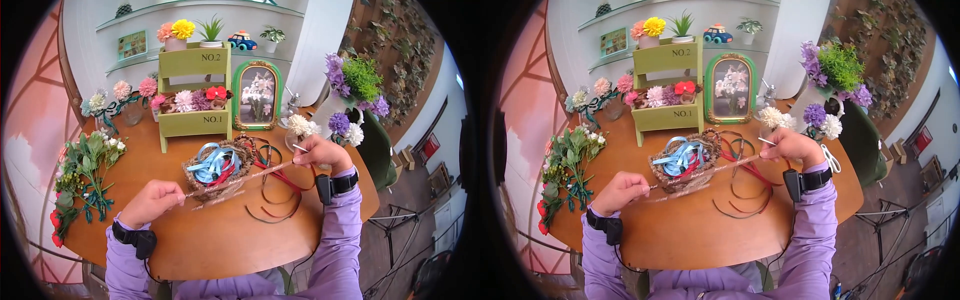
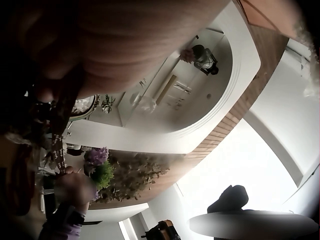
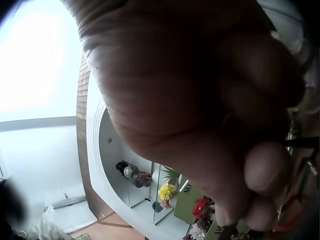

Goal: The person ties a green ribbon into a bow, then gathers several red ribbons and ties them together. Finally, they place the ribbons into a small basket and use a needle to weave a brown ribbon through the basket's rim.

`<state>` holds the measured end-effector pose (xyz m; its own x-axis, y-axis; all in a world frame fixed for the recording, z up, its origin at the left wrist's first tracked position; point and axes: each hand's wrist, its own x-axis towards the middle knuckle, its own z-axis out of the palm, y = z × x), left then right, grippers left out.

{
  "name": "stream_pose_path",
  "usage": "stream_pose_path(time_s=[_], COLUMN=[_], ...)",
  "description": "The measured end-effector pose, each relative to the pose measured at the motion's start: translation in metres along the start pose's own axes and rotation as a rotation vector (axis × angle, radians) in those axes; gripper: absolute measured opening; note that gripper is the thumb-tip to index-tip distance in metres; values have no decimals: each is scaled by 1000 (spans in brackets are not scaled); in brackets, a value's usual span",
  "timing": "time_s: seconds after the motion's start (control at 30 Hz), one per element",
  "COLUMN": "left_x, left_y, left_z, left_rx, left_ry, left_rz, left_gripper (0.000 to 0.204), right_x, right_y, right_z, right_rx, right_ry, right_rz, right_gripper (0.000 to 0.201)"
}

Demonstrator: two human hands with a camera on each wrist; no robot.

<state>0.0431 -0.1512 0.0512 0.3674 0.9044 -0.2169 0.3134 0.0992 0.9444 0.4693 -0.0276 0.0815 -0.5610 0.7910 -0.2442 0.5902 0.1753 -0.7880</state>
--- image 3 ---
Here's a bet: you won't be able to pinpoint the person's right hand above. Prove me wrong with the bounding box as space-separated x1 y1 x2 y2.
60 0 306 232

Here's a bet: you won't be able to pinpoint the person's right thumb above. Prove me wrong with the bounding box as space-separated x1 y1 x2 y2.
240 197 276 232

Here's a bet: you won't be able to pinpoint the person's right index finger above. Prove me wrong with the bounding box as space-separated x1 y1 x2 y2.
244 142 293 194

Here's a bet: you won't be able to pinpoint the person's right fingers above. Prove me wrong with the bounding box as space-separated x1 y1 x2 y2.
216 34 306 114

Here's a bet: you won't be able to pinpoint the red flower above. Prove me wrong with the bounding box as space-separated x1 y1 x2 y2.
193 198 213 218

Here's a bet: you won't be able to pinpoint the bunch of mixed flowers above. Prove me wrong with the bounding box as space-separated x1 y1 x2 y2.
184 217 213 240

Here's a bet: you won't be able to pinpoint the yellow flower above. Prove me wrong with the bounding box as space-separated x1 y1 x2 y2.
158 183 176 200

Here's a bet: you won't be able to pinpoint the green spiky plant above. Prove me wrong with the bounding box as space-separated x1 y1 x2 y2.
161 165 181 181

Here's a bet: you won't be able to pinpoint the pink dried flower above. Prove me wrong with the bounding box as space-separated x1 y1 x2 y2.
138 172 152 187

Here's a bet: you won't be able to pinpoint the black lantern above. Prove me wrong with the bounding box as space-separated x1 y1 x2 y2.
116 161 141 188

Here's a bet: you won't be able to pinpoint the brown brick pillar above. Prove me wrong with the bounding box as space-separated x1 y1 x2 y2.
76 51 113 218

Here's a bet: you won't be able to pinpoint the grey metal bar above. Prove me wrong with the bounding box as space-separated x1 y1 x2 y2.
53 193 87 209

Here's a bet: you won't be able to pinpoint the clear plastic bag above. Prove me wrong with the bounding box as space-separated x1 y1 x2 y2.
35 204 73 240

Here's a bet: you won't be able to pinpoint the white arched wall shelf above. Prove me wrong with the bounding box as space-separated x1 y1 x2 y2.
86 72 200 240

